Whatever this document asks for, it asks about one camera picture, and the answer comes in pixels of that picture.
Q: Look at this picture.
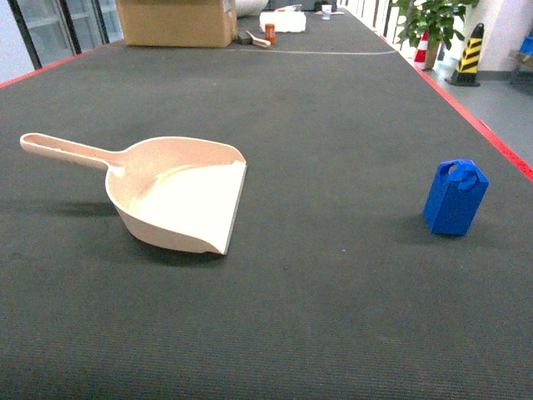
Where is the beige plastic dustpan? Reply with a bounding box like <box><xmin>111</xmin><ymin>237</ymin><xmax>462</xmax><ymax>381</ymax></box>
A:
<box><xmin>20</xmin><ymin>132</ymin><xmax>247</xmax><ymax>255</ymax></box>

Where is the blue plastic block part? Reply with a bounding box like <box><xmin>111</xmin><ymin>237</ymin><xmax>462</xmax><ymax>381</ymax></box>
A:
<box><xmin>423</xmin><ymin>159</ymin><xmax>490</xmax><ymax>236</ymax></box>

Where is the orange can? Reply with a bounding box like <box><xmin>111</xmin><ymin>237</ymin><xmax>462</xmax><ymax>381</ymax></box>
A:
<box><xmin>264</xmin><ymin>23</ymin><xmax>276</xmax><ymax>45</ymax></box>

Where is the white foam block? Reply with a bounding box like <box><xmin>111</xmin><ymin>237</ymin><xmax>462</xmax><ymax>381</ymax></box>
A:
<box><xmin>259</xmin><ymin>12</ymin><xmax>306</xmax><ymax>33</ymax></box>

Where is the large cardboard box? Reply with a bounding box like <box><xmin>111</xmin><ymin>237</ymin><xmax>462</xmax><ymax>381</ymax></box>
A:
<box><xmin>116</xmin><ymin>0</ymin><xmax>237</xmax><ymax>48</ymax></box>

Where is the white paper cup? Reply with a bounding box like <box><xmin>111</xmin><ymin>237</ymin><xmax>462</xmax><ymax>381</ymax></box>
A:
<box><xmin>321</xmin><ymin>4</ymin><xmax>332</xmax><ymax>21</ymax></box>

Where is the red white traffic cone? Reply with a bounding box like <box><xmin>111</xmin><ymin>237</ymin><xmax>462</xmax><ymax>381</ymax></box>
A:
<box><xmin>413</xmin><ymin>31</ymin><xmax>429</xmax><ymax>70</ymax></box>

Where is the yellow black striped bollard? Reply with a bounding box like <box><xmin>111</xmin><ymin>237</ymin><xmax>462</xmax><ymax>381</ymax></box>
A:
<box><xmin>445</xmin><ymin>22</ymin><xmax>485</xmax><ymax>88</ymax></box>

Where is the green potted plant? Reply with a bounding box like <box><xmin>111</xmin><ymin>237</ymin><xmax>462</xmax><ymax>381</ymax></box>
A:
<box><xmin>391</xmin><ymin>0</ymin><xmax>480</xmax><ymax>70</ymax></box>

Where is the glass door refrigerator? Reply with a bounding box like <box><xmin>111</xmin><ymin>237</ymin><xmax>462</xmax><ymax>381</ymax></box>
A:
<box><xmin>7</xmin><ymin>0</ymin><xmax>123</xmax><ymax>69</ymax></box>

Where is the wooden handled brush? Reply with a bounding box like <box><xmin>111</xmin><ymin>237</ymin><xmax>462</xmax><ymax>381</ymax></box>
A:
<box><xmin>237</xmin><ymin>30</ymin><xmax>271</xmax><ymax>48</ymax></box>

